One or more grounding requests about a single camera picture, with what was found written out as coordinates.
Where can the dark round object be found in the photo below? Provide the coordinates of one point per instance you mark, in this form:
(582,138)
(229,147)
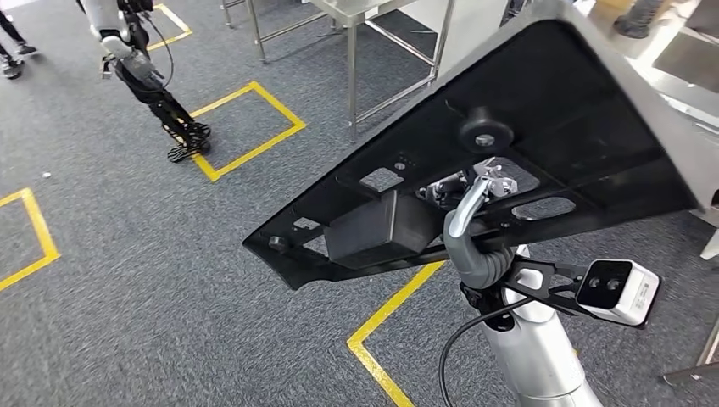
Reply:
(640,22)

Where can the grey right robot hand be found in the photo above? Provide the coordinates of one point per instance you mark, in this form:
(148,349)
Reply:
(469,205)

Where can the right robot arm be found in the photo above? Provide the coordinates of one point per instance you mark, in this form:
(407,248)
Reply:
(533,348)

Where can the large black and grey panel part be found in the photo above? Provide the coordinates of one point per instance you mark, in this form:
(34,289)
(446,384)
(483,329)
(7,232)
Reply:
(561,112)

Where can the steel table with white panel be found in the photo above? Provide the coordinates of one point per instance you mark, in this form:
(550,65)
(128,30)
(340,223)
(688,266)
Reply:
(352,84)

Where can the person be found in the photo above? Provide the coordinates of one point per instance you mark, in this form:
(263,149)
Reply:
(12,68)

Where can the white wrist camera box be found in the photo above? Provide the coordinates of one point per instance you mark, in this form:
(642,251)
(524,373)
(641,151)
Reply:
(629,295)

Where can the tan cardboard box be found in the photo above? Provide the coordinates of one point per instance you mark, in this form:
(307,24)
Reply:
(606,7)

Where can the steel table frame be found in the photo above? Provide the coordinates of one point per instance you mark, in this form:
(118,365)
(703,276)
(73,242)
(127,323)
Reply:
(255,34)

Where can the black camera bracket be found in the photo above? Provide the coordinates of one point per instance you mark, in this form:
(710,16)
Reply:
(553,278)

